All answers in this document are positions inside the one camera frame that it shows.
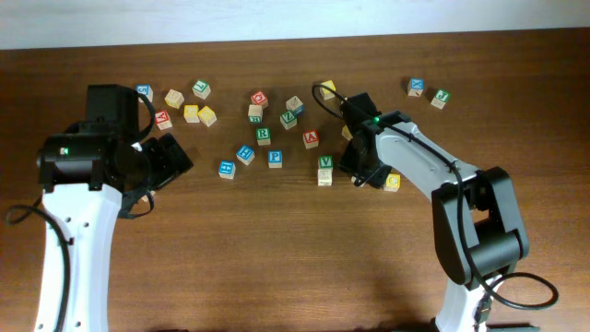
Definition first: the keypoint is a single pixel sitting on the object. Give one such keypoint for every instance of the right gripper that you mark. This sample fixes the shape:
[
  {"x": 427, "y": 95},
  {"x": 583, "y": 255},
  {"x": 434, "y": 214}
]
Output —
[{"x": 374, "y": 176}]

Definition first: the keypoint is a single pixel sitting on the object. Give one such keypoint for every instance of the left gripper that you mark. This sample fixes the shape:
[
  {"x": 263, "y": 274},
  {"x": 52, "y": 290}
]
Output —
[{"x": 171, "y": 159}]

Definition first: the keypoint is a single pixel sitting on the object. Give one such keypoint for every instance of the yellow C block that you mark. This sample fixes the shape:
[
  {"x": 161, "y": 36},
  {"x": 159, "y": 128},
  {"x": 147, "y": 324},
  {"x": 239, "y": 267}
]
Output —
[{"x": 392, "y": 183}]

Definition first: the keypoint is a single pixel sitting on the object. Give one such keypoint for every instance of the red A block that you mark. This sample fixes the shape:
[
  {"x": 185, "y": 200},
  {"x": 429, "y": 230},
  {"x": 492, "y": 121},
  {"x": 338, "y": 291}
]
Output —
[{"x": 310, "y": 139}]

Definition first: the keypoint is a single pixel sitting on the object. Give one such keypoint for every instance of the green R block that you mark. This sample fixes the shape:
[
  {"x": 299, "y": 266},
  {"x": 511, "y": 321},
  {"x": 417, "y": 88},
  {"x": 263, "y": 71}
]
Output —
[{"x": 263, "y": 136}]

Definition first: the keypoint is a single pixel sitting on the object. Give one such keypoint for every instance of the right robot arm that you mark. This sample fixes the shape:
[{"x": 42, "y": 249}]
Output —
[{"x": 479, "y": 233}]

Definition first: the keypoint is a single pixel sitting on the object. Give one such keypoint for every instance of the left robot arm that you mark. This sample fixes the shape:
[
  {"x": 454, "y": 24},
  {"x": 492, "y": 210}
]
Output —
[{"x": 91, "y": 176}]

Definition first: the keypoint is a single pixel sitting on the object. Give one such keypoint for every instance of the yellow block diamond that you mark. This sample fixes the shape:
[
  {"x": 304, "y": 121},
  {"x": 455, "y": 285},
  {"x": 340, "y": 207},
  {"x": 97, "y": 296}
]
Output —
[{"x": 346, "y": 133}]

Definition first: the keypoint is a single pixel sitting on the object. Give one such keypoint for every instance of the green V block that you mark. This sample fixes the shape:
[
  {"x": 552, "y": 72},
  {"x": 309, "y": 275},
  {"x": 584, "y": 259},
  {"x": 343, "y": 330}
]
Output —
[{"x": 325, "y": 162}]

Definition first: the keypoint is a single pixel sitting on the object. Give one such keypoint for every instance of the plain block below V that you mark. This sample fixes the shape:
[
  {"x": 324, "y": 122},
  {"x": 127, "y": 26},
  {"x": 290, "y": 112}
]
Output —
[{"x": 325, "y": 177}]

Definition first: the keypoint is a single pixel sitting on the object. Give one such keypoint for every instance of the red Y block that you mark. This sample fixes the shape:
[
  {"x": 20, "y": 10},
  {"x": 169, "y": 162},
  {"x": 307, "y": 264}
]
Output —
[{"x": 163, "y": 120}]

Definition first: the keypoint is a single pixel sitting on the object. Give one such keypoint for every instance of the yellow block left pair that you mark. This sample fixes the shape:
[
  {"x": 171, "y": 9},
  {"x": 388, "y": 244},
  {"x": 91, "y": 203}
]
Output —
[{"x": 190, "y": 113}]

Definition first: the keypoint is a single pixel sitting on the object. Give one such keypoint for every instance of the yellow block pair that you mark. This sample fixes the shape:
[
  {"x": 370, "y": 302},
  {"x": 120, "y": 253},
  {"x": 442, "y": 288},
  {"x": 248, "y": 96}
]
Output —
[
  {"x": 190, "y": 113},
  {"x": 207, "y": 116}
]

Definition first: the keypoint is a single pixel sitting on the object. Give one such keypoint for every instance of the yellow block right pair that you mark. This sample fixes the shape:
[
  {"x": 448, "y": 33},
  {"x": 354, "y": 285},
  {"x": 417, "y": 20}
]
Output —
[{"x": 207, "y": 116}]

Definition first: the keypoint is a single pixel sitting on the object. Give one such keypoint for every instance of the blue H block lower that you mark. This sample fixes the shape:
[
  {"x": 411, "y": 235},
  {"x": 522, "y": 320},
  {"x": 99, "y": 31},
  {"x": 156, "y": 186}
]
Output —
[{"x": 227, "y": 169}]

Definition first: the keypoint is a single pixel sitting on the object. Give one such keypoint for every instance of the blue h block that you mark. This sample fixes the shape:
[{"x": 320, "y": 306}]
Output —
[
  {"x": 227, "y": 169},
  {"x": 245, "y": 154}
]

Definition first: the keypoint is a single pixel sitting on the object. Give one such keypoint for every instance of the plain wooden block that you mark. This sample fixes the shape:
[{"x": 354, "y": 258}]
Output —
[{"x": 174, "y": 99}]

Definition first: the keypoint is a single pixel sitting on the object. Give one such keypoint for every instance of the yellow block top centre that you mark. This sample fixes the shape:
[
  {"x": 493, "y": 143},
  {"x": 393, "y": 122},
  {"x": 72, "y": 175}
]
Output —
[{"x": 327, "y": 90}]

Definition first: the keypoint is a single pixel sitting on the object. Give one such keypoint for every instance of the blue S block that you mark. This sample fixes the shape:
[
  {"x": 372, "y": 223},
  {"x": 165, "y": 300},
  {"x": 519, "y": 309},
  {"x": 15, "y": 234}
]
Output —
[{"x": 145, "y": 90}]

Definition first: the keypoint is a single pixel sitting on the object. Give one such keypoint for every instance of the blue H block upper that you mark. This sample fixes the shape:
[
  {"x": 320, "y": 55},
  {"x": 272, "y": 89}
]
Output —
[{"x": 245, "y": 154}]

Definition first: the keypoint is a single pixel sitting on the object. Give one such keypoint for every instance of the green L block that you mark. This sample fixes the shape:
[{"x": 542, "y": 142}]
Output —
[{"x": 201, "y": 89}]

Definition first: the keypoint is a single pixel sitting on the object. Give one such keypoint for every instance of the green Z block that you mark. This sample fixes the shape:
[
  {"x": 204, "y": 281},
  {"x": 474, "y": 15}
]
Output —
[{"x": 288, "y": 119}]

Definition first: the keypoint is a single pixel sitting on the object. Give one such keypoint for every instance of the blue P block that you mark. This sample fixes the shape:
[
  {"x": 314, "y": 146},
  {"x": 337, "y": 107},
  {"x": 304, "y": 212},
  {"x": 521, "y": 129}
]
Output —
[{"x": 275, "y": 159}]

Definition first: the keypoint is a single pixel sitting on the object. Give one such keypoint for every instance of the plain blue-sided block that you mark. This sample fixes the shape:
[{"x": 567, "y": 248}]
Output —
[{"x": 295, "y": 105}]

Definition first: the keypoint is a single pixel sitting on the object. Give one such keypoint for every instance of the blue X block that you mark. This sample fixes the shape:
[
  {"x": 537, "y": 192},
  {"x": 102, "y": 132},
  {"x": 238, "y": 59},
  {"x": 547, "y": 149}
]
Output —
[{"x": 415, "y": 87}]

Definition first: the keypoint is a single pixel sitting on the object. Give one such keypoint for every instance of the green-sided B block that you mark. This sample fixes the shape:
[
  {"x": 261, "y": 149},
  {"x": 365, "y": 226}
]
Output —
[{"x": 255, "y": 114}]

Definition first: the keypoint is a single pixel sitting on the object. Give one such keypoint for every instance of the green J block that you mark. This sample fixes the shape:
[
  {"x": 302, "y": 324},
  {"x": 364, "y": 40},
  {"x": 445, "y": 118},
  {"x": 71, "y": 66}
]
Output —
[{"x": 440, "y": 98}]

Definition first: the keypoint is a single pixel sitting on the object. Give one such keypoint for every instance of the red Q block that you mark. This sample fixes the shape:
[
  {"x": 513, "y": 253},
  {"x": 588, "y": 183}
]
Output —
[{"x": 259, "y": 98}]

